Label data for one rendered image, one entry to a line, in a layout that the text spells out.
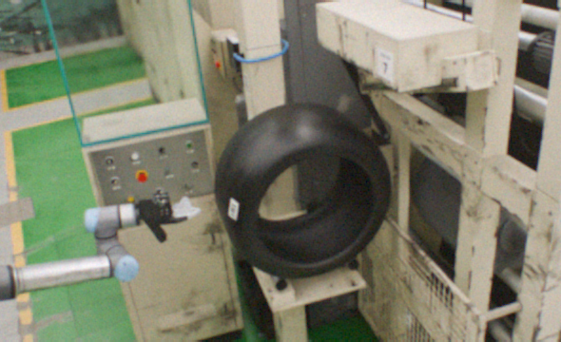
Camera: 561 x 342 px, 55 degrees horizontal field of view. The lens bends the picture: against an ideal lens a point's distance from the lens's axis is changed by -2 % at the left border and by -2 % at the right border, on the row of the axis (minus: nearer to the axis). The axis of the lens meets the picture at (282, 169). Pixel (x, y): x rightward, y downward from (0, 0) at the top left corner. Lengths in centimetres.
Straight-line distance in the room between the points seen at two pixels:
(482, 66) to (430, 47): 14
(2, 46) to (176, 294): 838
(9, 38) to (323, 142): 929
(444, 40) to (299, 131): 51
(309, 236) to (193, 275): 79
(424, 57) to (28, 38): 957
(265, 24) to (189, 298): 147
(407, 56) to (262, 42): 66
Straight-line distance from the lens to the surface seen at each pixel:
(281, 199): 222
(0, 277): 162
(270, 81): 201
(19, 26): 1065
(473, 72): 148
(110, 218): 177
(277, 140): 168
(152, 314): 285
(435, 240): 296
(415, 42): 148
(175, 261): 268
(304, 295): 207
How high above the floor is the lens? 215
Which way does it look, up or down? 27 degrees down
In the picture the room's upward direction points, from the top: 6 degrees counter-clockwise
